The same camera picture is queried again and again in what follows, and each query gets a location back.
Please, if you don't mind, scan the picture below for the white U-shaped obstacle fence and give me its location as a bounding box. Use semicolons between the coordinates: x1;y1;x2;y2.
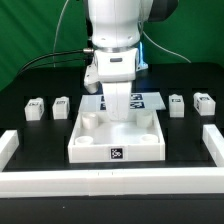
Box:
0;130;224;198

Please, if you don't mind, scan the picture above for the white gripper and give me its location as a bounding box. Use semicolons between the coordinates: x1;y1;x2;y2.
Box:
84;48;138;121

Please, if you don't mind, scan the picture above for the white square tabletop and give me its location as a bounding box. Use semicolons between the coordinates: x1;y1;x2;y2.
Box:
68;110;165;163

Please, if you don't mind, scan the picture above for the grey cable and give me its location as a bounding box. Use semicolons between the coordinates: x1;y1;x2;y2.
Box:
52;0;72;68

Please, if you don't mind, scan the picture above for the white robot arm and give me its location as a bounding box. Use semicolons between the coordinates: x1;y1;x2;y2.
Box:
84;0;179;120

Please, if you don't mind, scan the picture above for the green backdrop curtain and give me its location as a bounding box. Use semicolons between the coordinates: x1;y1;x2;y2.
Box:
0;0;224;90

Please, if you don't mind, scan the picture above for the white sheet with AprilTags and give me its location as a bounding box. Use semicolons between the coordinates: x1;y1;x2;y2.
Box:
79;92;166;112

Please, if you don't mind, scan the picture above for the black vertical pole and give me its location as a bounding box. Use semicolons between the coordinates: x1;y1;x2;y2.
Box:
86;18;93;48

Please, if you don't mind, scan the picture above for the black cable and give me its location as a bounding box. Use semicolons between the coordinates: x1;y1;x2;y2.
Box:
18;48;96;76

